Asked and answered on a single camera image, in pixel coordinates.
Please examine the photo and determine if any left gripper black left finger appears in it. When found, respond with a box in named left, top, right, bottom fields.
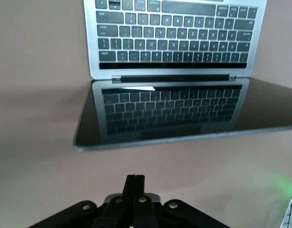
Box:
left=27, top=174, right=136, bottom=228

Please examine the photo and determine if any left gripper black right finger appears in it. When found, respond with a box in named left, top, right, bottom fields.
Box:
left=133, top=174, right=227, bottom=228

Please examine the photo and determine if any silver laptop with black keyboard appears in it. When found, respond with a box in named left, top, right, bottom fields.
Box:
left=73, top=0, right=292, bottom=152

